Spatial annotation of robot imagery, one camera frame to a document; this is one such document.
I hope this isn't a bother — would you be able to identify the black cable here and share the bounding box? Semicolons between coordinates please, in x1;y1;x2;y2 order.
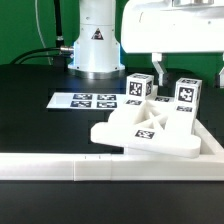
19;54;75;66
9;48;75;66

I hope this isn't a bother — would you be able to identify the thin white cable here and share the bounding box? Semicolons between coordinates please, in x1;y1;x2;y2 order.
34;0;54;67

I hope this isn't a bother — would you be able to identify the black cable lower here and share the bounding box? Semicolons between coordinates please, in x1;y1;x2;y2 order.
19;54;75;66

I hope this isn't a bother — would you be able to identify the black cable upper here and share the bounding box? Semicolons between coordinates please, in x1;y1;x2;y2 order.
9;48;75;66

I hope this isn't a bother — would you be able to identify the white U-shaped fence frame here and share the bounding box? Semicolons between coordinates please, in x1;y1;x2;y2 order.
0;122;224;181

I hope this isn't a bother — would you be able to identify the white marker base sheet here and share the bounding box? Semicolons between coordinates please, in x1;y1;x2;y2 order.
46;92;129;111

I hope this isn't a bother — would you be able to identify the white tagged cube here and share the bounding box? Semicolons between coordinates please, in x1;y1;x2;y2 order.
174;78;202;113
126;73;154;100

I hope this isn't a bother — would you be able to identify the white chair back frame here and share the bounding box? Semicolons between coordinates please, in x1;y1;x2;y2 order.
91;86;201;158

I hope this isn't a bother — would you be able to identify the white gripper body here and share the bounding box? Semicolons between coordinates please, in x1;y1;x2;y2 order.
121;0;224;53

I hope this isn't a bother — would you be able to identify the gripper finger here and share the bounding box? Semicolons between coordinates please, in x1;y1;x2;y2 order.
216;53;224;88
152;53;167;86

